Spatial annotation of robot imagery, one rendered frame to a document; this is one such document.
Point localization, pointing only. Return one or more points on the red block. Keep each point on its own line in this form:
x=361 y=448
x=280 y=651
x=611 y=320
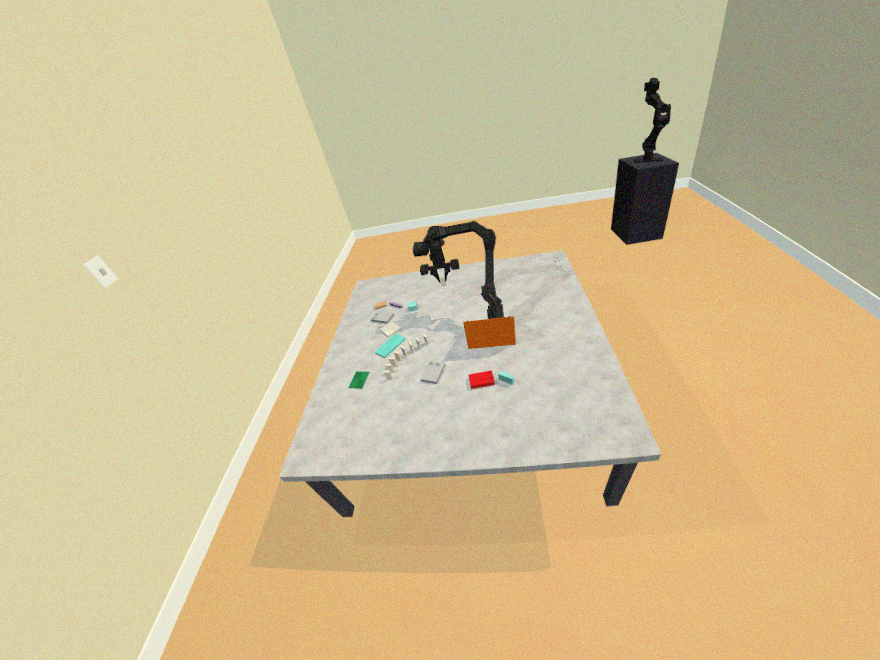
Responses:
x=483 y=379

